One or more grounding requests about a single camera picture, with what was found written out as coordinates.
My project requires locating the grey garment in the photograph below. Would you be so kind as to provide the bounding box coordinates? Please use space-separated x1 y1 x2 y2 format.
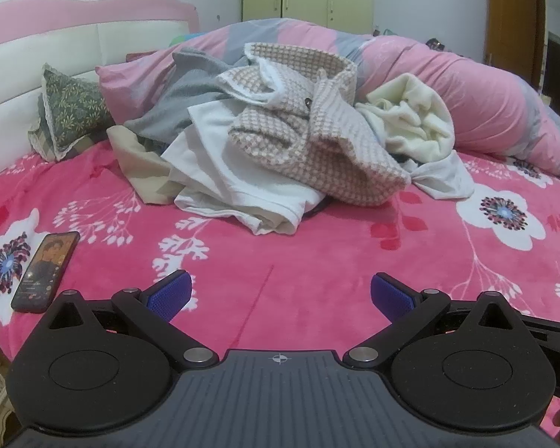
124 48 248 145

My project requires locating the black smartphone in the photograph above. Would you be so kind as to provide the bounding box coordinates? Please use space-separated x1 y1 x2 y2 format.
10 231 81 313

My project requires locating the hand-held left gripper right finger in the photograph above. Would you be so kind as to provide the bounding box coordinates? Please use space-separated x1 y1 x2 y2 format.
343 272 526 368

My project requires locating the pink grey duvet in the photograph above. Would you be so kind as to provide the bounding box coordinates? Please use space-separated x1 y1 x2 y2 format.
96 18 560 190

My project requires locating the beige garment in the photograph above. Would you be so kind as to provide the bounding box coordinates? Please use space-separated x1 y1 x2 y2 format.
106 125 183 206

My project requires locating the wooden door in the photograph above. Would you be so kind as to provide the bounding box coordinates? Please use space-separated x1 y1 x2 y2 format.
483 0 549 87

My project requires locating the white garment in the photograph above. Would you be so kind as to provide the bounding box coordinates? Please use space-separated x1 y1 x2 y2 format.
161 102 327 236

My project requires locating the green floral pillow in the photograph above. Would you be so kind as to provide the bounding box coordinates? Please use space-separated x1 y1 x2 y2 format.
27 63 117 162

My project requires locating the thin white cloth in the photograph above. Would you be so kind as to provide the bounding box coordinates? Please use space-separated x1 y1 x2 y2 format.
401 149 476 201

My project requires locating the cream fleece garment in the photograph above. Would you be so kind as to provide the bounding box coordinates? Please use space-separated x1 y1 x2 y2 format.
355 74 455 165

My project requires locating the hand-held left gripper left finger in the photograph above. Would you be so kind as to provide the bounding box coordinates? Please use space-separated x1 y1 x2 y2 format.
42 269 219 368

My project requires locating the beige white checked coat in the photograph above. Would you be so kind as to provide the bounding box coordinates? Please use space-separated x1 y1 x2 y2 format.
227 42 411 208

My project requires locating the pink white headboard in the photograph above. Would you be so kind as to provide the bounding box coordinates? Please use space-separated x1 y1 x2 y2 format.
0 0 201 187

